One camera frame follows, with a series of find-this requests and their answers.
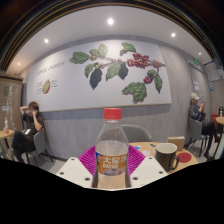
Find clear red-capped drink bottle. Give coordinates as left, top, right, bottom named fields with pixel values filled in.
left=94, top=107, right=130, bottom=190

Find small clear bottle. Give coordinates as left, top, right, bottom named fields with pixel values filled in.
left=3, top=117, right=10, bottom=135

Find white notice board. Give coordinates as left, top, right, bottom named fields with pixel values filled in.
left=203, top=60, right=222, bottom=83

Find person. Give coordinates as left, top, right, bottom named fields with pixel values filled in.
left=188, top=92, right=219, bottom=158
left=11, top=100, right=45, bottom=164

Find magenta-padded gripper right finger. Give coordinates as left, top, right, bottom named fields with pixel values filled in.
left=127, top=144, right=169, bottom=189

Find red bin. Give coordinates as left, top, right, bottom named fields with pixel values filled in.
left=211, top=113, right=219, bottom=129

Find recessed ceiling lights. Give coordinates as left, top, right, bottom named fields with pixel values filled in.
left=16, top=17, right=213, bottom=66

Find grey upholstered chair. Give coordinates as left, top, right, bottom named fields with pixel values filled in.
left=120, top=123, right=153, bottom=144

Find dark mug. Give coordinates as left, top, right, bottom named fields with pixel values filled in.
left=154, top=142, right=180, bottom=173

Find flat round red coaster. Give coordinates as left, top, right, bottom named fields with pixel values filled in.
left=177, top=151, right=193, bottom=164

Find small brown cardboard box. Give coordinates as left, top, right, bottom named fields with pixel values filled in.
left=167, top=135, right=186, bottom=152

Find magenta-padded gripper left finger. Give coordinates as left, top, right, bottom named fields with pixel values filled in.
left=55, top=145, right=99, bottom=189

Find coffee plant wall mural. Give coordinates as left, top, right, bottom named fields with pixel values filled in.
left=25, top=39, right=173, bottom=113

